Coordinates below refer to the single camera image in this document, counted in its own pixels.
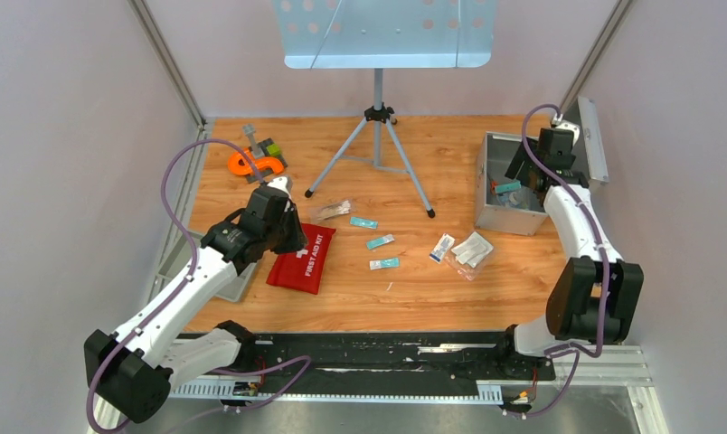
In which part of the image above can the adhesive tape pack blue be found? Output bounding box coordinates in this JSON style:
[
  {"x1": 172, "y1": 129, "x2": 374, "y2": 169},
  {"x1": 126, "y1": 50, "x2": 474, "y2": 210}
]
[{"x1": 495, "y1": 181, "x2": 529, "y2": 209}]

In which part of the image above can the red first aid pouch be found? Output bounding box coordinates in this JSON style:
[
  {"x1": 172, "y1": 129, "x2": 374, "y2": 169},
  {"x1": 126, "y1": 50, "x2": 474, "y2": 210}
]
[{"x1": 266, "y1": 223, "x2": 336, "y2": 295}]

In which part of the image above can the grey plastic tray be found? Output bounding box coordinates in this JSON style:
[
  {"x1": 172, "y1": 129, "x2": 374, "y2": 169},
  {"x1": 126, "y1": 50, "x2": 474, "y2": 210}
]
[{"x1": 156, "y1": 235, "x2": 262, "y2": 303}]

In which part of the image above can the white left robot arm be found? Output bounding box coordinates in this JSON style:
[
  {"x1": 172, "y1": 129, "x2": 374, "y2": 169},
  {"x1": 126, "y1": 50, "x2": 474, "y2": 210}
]
[{"x1": 84, "y1": 176, "x2": 307, "y2": 424}]

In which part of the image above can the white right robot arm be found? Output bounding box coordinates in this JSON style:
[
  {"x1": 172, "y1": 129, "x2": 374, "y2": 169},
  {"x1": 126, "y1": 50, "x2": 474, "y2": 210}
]
[{"x1": 496, "y1": 127, "x2": 644, "y2": 378}]

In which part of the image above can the cotton swabs bag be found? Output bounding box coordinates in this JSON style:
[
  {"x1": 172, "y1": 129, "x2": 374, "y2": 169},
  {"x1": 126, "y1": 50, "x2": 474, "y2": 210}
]
[{"x1": 310, "y1": 199, "x2": 354, "y2": 222}]

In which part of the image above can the orange grey toy fixture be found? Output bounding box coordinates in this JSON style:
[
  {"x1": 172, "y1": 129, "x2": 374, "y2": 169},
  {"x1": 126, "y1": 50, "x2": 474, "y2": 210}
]
[{"x1": 227, "y1": 124, "x2": 288, "y2": 184}]

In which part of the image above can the grey metal case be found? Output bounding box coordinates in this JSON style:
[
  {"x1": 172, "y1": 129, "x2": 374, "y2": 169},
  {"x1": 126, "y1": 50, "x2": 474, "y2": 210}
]
[{"x1": 475, "y1": 96, "x2": 609, "y2": 236}]

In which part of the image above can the blue Basewing sachet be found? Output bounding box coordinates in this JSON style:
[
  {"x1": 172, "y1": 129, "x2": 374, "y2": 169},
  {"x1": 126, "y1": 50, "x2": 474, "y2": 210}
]
[{"x1": 350, "y1": 216, "x2": 378, "y2": 230}]

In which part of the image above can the blue white sachet middle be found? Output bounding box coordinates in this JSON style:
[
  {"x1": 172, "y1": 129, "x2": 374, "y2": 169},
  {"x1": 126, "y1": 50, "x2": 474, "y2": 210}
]
[{"x1": 365, "y1": 234, "x2": 395, "y2": 250}]

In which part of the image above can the blue white sachet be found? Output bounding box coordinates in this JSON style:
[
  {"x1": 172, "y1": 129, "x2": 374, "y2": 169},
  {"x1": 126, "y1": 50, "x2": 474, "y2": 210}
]
[
  {"x1": 365, "y1": 234, "x2": 395, "y2": 250},
  {"x1": 369, "y1": 258, "x2": 400, "y2": 270}
]

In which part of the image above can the blue white sachet lower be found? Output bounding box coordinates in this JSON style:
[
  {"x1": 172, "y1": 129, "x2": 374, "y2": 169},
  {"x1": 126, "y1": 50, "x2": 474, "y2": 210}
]
[{"x1": 369, "y1": 258, "x2": 400, "y2": 270}]

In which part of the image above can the white pads zip bag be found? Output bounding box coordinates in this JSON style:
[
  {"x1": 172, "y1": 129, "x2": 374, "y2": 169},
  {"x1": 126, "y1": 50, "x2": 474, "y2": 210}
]
[{"x1": 445, "y1": 231, "x2": 496, "y2": 281}]

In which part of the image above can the small white blue box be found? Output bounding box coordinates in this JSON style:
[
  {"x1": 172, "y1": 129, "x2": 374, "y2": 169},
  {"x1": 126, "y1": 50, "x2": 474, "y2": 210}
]
[{"x1": 429, "y1": 233, "x2": 456, "y2": 263}]

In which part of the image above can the blue music stand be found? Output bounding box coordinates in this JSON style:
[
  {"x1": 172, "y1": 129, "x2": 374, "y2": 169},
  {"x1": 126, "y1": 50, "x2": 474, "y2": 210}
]
[{"x1": 271, "y1": 0, "x2": 497, "y2": 217}]

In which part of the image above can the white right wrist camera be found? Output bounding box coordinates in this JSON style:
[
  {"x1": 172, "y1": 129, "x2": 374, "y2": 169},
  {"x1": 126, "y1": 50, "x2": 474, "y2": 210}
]
[{"x1": 550, "y1": 114, "x2": 581, "y2": 143}]

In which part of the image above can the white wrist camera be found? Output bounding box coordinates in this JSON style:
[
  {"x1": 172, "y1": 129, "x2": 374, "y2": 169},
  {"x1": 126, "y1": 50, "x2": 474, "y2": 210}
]
[
  {"x1": 550, "y1": 114, "x2": 581, "y2": 143},
  {"x1": 267, "y1": 175, "x2": 293, "y2": 197}
]

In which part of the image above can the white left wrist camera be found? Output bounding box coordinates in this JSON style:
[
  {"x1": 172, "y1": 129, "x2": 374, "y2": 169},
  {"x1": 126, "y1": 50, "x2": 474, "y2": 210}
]
[{"x1": 267, "y1": 175, "x2": 293, "y2": 197}]

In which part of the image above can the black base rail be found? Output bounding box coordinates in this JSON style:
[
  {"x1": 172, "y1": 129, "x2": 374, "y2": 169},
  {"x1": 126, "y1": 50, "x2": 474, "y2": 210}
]
[{"x1": 229, "y1": 331, "x2": 555, "y2": 399}]

